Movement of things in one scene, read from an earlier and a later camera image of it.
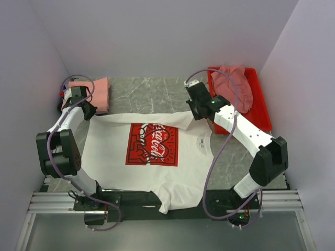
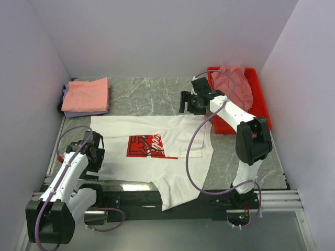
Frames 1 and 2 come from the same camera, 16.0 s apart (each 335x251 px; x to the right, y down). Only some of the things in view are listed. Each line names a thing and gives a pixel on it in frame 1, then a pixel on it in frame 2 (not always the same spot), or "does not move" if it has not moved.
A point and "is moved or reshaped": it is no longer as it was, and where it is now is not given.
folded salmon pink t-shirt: [101, 98] does not move
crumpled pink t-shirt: [224, 87] does not move
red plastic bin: [259, 113] does not move
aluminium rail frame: [281, 201] does not move
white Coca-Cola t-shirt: [166, 154] is moved or reshaped
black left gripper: [92, 111] -> [100, 154]
